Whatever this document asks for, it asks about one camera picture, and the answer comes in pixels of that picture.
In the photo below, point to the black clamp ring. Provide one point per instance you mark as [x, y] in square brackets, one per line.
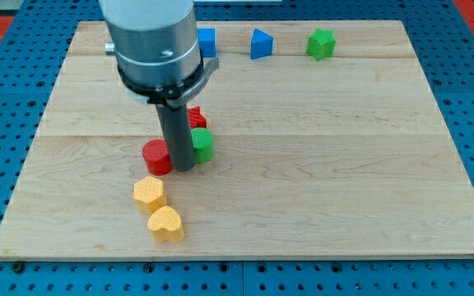
[175, 95]

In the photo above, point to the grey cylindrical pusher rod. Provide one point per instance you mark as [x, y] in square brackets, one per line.
[176, 130]

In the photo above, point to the green cylinder block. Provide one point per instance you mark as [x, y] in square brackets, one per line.
[202, 144]

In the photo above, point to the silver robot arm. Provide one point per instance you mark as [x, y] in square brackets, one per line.
[159, 61]

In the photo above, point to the red star block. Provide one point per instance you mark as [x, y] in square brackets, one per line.
[195, 117]

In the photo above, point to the green star block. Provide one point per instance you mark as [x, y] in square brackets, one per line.
[321, 44]

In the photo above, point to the red cylinder block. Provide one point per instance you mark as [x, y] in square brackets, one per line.
[156, 157]

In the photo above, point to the blue cube block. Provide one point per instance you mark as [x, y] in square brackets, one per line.
[207, 42]

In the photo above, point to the yellow hexagon block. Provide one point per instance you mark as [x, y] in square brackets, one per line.
[149, 194]

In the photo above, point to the yellow heart block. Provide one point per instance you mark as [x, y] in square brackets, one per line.
[165, 224]

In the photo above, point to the blue triangle block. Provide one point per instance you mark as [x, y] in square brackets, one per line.
[261, 44]

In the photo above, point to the wooden board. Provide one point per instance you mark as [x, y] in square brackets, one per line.
[346, 158]

